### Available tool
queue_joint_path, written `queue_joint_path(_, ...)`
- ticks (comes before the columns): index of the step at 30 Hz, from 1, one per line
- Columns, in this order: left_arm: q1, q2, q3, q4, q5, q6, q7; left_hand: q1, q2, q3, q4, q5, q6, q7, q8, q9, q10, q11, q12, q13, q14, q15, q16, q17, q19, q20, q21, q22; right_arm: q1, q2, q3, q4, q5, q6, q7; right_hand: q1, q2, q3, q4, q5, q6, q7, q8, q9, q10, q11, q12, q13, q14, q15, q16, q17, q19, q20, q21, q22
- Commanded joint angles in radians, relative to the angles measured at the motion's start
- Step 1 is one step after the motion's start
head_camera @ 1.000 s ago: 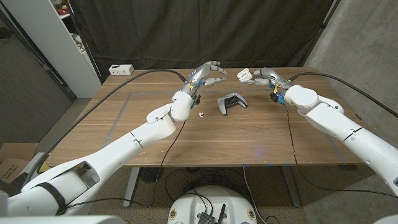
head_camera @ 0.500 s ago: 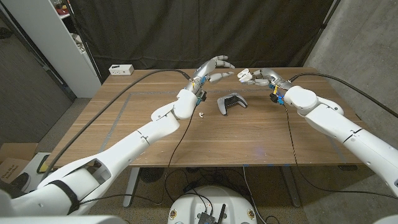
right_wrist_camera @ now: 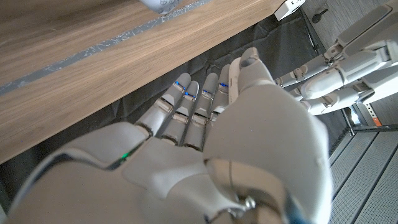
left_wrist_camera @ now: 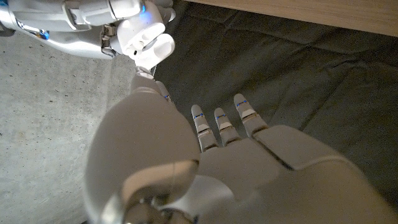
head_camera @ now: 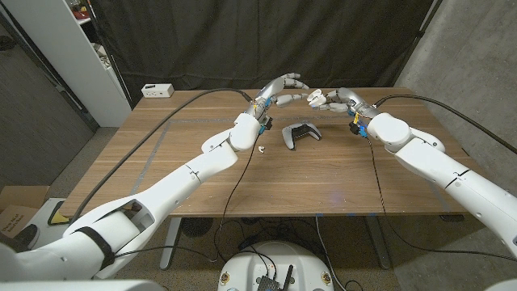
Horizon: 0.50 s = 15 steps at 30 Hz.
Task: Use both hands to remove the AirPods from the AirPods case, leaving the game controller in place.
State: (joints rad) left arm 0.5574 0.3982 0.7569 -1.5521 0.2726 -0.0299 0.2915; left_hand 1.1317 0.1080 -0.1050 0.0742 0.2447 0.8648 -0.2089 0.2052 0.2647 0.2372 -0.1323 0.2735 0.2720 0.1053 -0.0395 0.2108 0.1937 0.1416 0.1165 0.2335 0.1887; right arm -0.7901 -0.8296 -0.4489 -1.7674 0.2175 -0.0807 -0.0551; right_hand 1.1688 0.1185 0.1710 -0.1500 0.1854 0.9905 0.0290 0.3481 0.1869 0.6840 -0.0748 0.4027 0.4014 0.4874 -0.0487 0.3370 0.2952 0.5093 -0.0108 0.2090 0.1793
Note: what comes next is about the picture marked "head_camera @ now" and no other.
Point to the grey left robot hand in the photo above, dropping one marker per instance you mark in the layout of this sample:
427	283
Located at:
274	91

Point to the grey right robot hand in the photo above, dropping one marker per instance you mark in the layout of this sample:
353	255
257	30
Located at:
349	101

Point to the white AirPods case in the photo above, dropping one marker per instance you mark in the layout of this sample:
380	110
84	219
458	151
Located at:
316	98

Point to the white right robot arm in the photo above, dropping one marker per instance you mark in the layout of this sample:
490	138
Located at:
444	165

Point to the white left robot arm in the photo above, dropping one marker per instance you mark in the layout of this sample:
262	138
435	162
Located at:
182	178

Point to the white black game controller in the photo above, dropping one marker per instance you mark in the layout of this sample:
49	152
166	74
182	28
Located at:
288	137

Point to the black backdrop curtain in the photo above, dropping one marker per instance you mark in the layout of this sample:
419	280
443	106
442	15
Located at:
262	40

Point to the black backdrop stand pole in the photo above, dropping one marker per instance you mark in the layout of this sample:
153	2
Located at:
416	42

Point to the white power strip box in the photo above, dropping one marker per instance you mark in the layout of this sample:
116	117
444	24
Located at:
157	91

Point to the grey table leg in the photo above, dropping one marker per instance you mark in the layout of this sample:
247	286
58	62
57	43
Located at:
169	246
377	242

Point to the black power adapter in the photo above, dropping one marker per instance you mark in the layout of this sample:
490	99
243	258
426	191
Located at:
246	243

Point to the black round floor fan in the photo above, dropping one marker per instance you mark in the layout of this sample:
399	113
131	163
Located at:
196	226

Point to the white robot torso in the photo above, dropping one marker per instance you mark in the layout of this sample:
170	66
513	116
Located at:
274	258

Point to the black antenna module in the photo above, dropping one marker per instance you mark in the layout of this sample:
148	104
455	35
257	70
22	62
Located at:
268	283

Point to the red shelf object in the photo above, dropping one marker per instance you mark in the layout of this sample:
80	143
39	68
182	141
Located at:
81	15

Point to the white cabinet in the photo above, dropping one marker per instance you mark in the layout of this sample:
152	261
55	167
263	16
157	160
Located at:
60	48

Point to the white floor platform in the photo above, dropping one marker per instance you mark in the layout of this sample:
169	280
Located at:
42	222

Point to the brown cardboard box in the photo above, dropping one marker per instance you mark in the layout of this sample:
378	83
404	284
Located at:
16	210

